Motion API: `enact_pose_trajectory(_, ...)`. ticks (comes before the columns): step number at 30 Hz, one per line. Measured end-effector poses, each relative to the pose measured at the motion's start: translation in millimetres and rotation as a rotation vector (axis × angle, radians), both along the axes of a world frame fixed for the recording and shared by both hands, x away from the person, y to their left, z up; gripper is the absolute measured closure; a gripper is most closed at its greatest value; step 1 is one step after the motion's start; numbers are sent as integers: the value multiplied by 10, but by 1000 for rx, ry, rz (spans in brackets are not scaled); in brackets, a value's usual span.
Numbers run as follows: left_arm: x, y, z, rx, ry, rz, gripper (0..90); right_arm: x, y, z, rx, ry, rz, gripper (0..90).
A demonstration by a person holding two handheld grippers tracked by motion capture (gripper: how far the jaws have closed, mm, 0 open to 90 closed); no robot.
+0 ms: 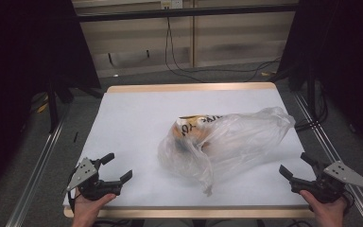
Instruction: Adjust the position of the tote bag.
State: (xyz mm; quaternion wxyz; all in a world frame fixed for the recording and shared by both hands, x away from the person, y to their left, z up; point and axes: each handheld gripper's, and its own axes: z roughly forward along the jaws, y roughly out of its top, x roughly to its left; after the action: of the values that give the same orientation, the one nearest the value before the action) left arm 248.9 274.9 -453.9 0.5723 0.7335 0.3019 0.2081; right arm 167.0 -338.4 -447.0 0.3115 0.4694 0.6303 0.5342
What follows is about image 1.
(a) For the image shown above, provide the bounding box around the black curtain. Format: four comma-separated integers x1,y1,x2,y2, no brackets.
0,0,102,202
277,0,363,159

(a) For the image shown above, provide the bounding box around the black cable bundle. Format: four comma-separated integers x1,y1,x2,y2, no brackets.
294,91,329,132

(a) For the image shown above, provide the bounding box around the metal floor rail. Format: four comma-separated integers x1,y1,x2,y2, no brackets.
6,113,69,227
292,91,363,227

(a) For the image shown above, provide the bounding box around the black stand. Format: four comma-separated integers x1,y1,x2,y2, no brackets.
306,70,318,122
45,75,74,133

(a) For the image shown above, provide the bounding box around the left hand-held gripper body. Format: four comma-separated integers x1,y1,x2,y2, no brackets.
65,156,123,201

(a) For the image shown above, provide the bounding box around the black floor cable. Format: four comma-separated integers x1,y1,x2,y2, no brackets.
168,18,282,82
164,17,206,83

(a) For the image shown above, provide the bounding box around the wooden table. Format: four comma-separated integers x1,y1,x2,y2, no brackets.
63,82,316,219

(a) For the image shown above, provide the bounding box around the person's left hand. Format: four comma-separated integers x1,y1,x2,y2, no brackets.
71,192,117,227

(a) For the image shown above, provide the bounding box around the white table mat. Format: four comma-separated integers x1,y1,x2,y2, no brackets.
62,88,318,209

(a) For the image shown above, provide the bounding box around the white wall socket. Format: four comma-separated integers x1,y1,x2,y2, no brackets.
160,0,183,9

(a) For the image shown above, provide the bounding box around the clear plastic bag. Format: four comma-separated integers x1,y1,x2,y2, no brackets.
157,106,297,197

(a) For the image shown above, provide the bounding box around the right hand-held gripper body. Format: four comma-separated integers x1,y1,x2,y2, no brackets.
290,160,363,204

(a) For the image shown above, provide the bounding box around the person's right hand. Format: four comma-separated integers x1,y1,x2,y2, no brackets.
299,189,348,227

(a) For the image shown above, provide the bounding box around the black horizontal bar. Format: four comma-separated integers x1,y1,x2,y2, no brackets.
77,3,299,23

